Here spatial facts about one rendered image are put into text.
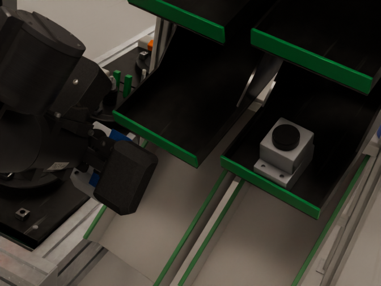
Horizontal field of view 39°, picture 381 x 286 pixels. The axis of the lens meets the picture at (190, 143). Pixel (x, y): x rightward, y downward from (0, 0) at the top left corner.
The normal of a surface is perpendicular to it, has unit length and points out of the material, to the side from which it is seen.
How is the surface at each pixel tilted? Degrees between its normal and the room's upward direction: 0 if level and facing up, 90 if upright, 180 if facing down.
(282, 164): 115
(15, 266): 0
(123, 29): 0
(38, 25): 30
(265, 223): 45
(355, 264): 0
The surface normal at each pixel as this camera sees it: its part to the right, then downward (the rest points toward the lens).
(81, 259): 0.89, 0.36
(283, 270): -0.29, -0.31
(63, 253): 0.16, -0.82
